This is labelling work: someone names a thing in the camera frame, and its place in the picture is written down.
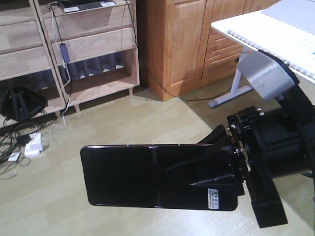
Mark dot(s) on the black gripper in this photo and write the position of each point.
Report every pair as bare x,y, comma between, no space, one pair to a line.
275,147

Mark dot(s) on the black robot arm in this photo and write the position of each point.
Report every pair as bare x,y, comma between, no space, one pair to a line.
297,104

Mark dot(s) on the white standing desk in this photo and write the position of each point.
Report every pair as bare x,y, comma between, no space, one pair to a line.
285,30

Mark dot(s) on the orange wooden cabinet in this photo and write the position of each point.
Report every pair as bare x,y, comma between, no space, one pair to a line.
178,49

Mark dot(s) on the low wooden shelf unit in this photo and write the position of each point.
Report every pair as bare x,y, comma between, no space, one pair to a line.
101,45

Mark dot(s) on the grey usb hub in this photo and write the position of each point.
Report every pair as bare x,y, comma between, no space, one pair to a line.
64,53

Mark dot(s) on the white charger block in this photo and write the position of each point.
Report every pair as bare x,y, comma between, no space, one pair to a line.
34,147

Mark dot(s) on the black folded stand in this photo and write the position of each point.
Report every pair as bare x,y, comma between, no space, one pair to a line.
21,103

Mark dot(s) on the silver laptop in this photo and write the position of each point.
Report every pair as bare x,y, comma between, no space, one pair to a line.
71,6

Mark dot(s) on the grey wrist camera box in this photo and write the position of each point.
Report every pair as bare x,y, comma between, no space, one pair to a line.
267,74

